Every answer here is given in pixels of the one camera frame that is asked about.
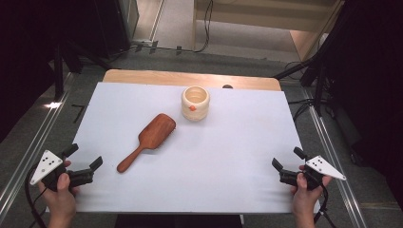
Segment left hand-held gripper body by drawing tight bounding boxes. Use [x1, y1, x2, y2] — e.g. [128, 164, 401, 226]
[29, 149, 95, 193]

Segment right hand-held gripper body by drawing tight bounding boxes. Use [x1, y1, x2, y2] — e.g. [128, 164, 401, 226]
[279, 155, 347, 191]

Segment brown wooden hairbrush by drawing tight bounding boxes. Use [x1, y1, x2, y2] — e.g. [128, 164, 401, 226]
[116, 113, 177, 174]

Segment cream round cup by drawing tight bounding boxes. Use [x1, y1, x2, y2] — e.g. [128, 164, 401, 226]
[181, 85, 211, 123]

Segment person's right hand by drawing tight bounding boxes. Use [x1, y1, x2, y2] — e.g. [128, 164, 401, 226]
[290, 164, 333, 219]

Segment person's left hand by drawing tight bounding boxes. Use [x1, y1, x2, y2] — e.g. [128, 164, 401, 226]
[37, 160, 80, 219]

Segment black metal stand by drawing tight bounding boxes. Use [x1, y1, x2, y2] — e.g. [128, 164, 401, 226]
[52, 41, 84, 103]
[274, 31, 350, 118]

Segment white board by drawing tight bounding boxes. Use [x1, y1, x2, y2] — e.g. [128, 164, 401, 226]
[46, 82, 321, 214]

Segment person's dark trousers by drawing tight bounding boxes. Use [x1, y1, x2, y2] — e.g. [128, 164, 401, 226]
[114, 214, 243, 228]

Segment light wooden table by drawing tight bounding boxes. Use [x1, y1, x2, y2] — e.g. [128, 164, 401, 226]
[103, 68, 282, 92]

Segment dark cabinet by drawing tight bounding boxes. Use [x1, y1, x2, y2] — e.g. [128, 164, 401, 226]
[93, 0, 141, 60]

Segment beige wooden furniture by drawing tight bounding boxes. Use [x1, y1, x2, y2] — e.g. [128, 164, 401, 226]
[192, 0, 346, 63]

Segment aluminium floor rail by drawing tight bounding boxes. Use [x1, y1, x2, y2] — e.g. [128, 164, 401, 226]
[0, 72, 77, 219]
[302, 86, 369, 228]

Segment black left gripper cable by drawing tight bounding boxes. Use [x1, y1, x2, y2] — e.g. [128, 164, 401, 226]
[24, 164, 48, 228]

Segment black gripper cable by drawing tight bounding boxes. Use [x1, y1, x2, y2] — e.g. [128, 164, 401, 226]
[24, 164, 48, 228]
[313, 172, 337, 228]

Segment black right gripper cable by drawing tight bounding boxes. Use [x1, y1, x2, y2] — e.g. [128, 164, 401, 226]
[313, 172, 337, 228]

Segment black floor cables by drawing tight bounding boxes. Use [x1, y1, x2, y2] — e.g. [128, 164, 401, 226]
[286, 98, 321, 124]

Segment black hanging cable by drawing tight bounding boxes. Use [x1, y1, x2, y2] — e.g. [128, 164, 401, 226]
[192, 0, 214, 54]

